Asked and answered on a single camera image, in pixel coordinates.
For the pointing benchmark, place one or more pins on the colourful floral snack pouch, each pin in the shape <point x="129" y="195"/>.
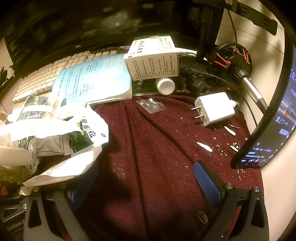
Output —
<point x="38" y="107"/>

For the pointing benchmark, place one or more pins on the white pill bottle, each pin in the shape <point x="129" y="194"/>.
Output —
<point x="165" y="86"/>

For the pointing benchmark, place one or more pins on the dark red cloth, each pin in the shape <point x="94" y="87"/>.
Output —
<point x="145" y="188"/>

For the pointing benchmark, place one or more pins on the green white granule sachet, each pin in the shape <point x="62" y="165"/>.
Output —
<point x="81" y="141"/>

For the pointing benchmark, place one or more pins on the black TCL monitor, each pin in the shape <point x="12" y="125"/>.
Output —
<point x="40" y="32"/>

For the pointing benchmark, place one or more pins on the white plastic bag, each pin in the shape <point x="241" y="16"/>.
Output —
<point x="80" y="162"/>

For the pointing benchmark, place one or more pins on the black silver microphone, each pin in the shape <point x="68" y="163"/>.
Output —
<point x="232" y="62"/>

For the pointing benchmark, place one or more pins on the light blue booklet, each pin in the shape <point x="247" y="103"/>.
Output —
<point x="97" y="81"/>

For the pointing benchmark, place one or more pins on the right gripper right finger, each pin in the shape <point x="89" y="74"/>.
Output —
<point x="252" y="222"/>

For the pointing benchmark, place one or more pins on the white green medicine box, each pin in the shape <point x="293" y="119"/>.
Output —
<point x="152" y="56"/>

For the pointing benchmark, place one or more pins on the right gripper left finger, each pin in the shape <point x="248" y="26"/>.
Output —
<point x="50" y="212"/>

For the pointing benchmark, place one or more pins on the smartphone with lit screen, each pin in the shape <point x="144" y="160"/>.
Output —
<point x="277" y="123"/>

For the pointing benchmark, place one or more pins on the white keyboard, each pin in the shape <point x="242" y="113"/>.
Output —
<point x="42" y="80"/>

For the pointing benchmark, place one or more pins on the small clear zip bag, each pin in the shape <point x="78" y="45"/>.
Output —
<point x="150" y="105"/>

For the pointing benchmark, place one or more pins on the white usb charger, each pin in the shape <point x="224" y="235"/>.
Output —
<point x="213" y="108"/>

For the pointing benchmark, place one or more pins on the white foam block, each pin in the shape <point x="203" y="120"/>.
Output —
<point x="11" y="156"/>

